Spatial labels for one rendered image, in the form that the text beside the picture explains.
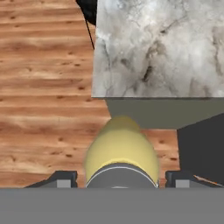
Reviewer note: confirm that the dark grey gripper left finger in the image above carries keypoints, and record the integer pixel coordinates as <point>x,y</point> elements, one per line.
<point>63,177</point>

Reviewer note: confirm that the black stool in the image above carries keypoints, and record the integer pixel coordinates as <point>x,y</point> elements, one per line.
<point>89,10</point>

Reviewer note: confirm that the black panel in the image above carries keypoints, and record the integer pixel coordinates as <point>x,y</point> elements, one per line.
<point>202,148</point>

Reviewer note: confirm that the yellow bottle with grey cap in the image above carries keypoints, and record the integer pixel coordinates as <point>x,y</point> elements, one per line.
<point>122,145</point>

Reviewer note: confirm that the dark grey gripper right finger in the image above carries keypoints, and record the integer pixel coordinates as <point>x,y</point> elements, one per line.
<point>178,177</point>

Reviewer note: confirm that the grey counter base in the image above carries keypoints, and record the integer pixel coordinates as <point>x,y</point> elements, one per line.
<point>163,113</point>

